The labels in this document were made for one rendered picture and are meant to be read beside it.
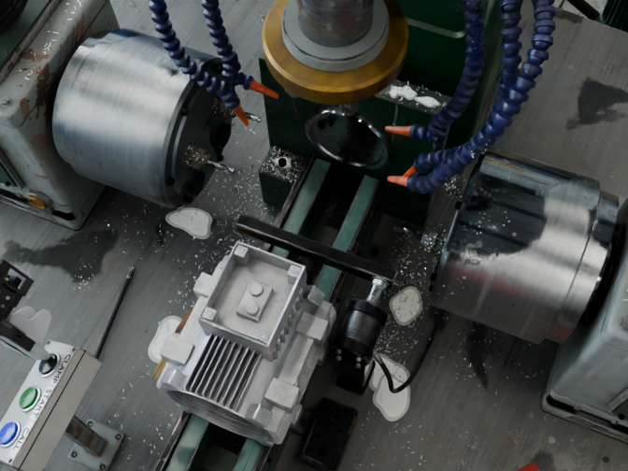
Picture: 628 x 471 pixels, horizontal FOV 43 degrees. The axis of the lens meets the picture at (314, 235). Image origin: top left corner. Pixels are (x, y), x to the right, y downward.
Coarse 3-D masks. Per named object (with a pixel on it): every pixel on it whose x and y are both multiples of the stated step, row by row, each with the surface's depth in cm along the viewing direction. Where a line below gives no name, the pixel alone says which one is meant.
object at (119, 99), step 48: (96, 48) 119; (144, 48) 119; (96, 96) 116; (144, 96) 115; (192, 96) 117; (96, 144) 118; (144, 144) 115; (192, 144) 121; (144, 192) 122; (192, 192) 128
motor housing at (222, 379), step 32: (192, 320) 110; (192, 352) 107; (224, 352) 103; (288, 352) 107; (320, 352) 112; (160, 384) 107; (192, 384) 101; (224, 384) 102; (256, 384) 104; (224, 416) 116; (288, 416) 106
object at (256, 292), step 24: (240, 264) 108; (264, 264) 108; (288, 264) 105; (216, 288) 103; (240, 288) 106; (264, 288) 105; (288, 288) 106; (216, 312) 102; (240, 312) 103; (264, 312) 105; (288, 312) 104; (240, 336) 100
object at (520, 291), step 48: (480, 192) 106; (528, 192) 106; (576, 192) 107; (432, 240) 113; (480, 240) 105; (528, 240) 104; (576, 240) 103; (432, 288) 121; (480, 288) 107; (528, 288) 105; (576, 288) 104; (528, 336) 111
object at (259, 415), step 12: (312, 288) 108; (312, 300) 108; (168, 372) 104; (180, 372) 104; (168, 384) 103; (180, 384) 104; (252, 408) 102; (264, 408) 102; (252, 420) 101; (264, 420) 102; (264, 444) 113
